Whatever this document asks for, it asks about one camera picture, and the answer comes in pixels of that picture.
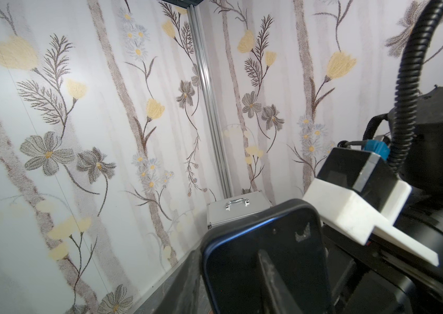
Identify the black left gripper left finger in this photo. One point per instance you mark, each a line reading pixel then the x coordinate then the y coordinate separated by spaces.
pixel 183 295

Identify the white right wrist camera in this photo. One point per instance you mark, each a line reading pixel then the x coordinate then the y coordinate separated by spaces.
pixel 359 196

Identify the silver aluminium case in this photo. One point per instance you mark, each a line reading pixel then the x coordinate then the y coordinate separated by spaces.
pixel 224 211

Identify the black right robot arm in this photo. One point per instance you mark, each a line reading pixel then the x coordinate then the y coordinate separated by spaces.
pixel 380 277

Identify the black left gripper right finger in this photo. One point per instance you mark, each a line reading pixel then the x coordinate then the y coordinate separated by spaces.
pixel 275 295

